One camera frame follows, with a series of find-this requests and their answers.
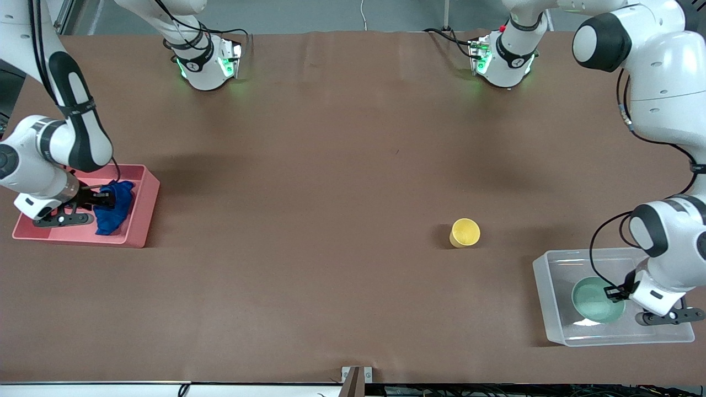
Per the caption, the blue cloth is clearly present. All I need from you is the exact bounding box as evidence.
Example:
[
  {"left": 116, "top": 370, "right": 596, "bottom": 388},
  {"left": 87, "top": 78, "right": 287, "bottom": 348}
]
[{"left": 93, "top": 180, "right": 136, "bottom": 237}]

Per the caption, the black right base cable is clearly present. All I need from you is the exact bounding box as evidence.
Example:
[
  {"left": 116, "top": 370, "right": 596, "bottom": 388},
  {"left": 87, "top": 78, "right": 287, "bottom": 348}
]
[{"left": 153, "top": 0, "right": 250, "bottom": 53}]

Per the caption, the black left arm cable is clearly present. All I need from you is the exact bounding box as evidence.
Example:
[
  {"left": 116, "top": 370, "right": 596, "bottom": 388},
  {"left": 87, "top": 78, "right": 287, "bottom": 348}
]
[{"left": 616, "top": 69, "right": 705, "bottom": 173}]

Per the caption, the light green bowl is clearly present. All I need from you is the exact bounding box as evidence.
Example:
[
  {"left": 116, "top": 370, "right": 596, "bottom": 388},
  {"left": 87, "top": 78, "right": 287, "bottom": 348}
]
[{"left": 571, "top": 276, "right": 626, "bottom": 324}]

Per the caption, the metal table edge bracket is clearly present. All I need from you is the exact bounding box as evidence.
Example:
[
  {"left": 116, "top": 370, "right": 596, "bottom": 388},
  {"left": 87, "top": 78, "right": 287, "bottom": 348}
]
[{"left": 341, "top": 366, "right": 373, "bottom": 397}]

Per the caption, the yellow cup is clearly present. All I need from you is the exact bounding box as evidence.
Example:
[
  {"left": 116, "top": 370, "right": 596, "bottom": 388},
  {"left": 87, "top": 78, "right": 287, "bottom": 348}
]
[{"left": 449, "top": 218, "right": 481, "bottom": 249}]

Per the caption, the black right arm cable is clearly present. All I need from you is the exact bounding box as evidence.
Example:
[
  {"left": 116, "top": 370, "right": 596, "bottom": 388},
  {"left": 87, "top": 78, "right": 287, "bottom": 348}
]
[{"left": 28, "top": 0, "right": 62, "bottom": 108}]

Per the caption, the black base cable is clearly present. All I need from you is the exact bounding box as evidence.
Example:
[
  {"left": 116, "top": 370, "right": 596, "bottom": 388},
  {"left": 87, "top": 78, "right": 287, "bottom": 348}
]
[
  {"left": 153, "top": 0, "right": 250, "bottom": 53},
  {"left": 423, "top": 26, "right": 480, "bottom": 60}
]

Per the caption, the pink plastic tray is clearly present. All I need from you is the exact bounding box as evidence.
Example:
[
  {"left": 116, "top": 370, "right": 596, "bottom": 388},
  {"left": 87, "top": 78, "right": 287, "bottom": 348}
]
[{"left": 12, "top": 164, "right": 161, "bottom": 249}]

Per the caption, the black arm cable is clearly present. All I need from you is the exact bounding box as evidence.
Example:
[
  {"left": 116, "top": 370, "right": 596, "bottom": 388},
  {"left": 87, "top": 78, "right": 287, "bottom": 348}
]
[
  {"left": 28, "top": 0, "right": 62, "bottom": 108},
  {"left": 616, "top": 69, "right": 705, "bottom": 173}
]

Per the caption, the black left base cable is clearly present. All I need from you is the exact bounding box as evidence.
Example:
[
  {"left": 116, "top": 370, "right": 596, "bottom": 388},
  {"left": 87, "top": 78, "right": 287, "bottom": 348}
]
[{"left": 423, "top": 26, "right": 480, "bottom": 60}]

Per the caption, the clear plastic storage box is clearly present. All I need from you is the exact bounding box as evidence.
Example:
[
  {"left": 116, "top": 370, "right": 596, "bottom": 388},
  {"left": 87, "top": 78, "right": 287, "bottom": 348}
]
[{"left": 532, "top": 248, "right": 696, "bottom": 347}]

